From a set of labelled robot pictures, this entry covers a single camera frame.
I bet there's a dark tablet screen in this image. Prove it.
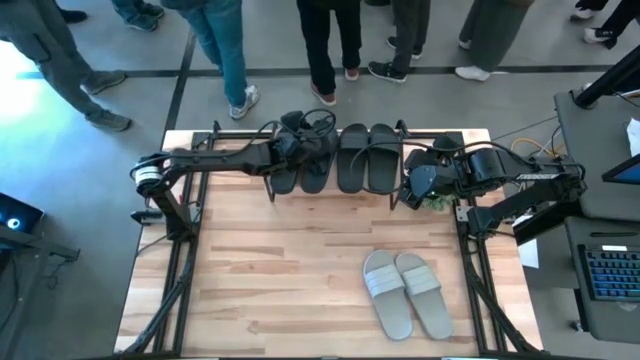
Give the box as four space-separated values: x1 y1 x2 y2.
0 192 46 237

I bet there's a grey desk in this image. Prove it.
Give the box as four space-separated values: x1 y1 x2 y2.
563 215 640 346
552 88 640 222

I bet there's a wooden shelf with black frame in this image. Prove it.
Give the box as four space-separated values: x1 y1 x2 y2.
264 119 409 212

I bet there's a light grey slide sandal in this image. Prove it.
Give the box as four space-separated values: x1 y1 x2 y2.
394 252 456 341
362 249 415 342

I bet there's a black aluminium table frame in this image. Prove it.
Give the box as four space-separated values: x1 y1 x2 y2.
113 119 544 359

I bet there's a white paper sheet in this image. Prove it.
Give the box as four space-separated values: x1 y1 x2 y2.
626 117 640 157
516 238 541 270

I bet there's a green succulent plant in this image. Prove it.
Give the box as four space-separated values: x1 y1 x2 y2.
422 193 459 212

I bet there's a black clamp block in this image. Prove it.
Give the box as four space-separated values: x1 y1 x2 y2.
129 209 165 226

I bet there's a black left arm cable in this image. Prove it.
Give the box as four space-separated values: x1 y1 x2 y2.
128 107 339 184

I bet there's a yellow cable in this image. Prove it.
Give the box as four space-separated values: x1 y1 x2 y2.
508 136 557 160

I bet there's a person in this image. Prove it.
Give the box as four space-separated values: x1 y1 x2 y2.
55 5 89 25
295 0 364 108
569 0 610 22
110 0 166 32
0 0 134 133
162 0 261 121
367 0 432 84
582 0 640 50
453 0 536 83

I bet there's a dark grey slide sandal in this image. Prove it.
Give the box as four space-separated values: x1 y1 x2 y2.
271 167 300 196
367 123 403 194
335 123 371 195
298 144 339 195

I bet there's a dark monitor screen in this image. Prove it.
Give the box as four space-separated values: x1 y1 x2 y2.
601 152 640 186

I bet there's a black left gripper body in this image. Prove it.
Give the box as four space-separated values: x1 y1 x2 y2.
272 110 337 169

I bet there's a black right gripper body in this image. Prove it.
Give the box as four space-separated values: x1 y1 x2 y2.
398 147 471 211

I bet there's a black computer keyboard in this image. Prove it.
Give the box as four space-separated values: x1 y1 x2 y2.
577 243 640 303

